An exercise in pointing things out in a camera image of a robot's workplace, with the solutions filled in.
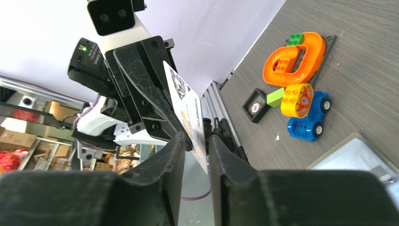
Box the green block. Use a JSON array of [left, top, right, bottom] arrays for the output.
[[266, 88, 285, 107]]

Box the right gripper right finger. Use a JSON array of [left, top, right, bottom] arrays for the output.
[[208, 135, 399, 226]]

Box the grey lego base plate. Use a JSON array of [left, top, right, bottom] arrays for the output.
[[285, 32, 337, 85]]

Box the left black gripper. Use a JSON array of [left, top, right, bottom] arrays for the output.
[[105, 36, 187, 141]]

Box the white printed credit card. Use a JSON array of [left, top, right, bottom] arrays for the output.
[[163, 61, 207, 172]]

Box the small black square box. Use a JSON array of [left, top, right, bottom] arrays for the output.
[[242, 88, 271, 123]]

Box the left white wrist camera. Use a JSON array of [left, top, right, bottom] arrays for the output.
[[87, 0, 151, 53]]

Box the orange tape dispenser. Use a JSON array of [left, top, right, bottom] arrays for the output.
[[263, 32, 327, 87]]

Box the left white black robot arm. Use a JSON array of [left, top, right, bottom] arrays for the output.
[[67, 36, 183, 149]]

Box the blue yellow toy car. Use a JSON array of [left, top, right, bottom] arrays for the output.
[[280, 83, 332, 142]]

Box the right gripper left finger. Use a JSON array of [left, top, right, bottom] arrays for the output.
[[0, 132, 186, 226]]

